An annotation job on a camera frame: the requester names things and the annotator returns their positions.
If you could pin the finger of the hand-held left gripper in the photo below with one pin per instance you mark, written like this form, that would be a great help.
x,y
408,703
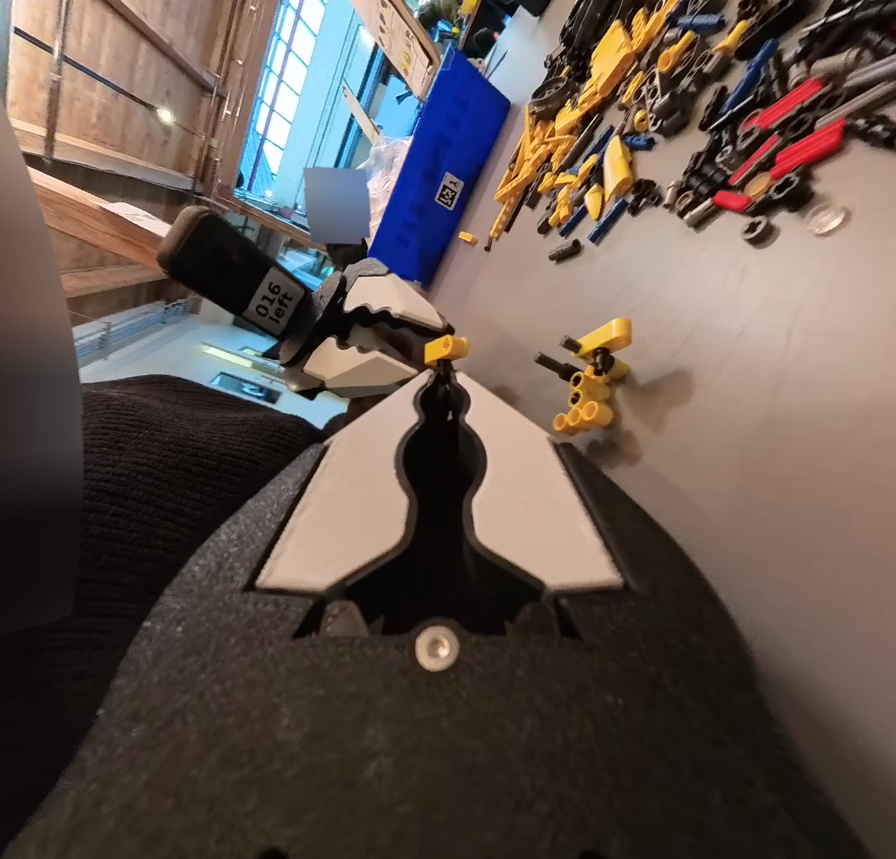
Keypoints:
x,y
357,372
399,295

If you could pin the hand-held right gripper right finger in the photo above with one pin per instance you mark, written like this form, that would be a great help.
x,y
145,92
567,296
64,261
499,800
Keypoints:
x,y
546,516

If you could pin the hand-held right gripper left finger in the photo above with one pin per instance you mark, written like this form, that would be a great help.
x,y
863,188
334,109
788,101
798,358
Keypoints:
x,y
336,523

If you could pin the black connector pin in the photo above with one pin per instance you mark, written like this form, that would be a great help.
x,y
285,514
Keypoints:
x,y
442,377

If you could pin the clear plastic bag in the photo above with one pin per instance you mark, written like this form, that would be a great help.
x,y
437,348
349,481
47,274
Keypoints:
x,y
388,166

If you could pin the blue storage bin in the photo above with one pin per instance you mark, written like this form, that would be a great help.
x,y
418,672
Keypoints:
x,y
448,138

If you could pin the dark grey tube connector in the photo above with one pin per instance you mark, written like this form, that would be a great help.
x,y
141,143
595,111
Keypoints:
x,y
563,250

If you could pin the large window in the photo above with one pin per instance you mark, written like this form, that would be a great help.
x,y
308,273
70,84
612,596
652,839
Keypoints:
x,y
287,68

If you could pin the blue connector pin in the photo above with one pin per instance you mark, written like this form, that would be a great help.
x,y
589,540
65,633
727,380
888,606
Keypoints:
x,y
607,220

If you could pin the black T-shaped connector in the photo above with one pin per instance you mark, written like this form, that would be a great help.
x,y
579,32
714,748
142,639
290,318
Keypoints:
x,y
644,197

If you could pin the cardboard box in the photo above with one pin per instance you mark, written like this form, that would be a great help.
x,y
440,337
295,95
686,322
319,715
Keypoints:
x,y
392,19

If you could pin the pile of yellow grey building pieces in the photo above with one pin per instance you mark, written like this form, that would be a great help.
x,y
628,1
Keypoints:
x,y
609,68

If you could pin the clear round stud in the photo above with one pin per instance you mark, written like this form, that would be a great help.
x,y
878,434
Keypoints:
x,y
829,220

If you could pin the pile of black red pins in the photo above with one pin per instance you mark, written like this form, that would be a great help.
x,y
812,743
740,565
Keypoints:
x,y
784,145

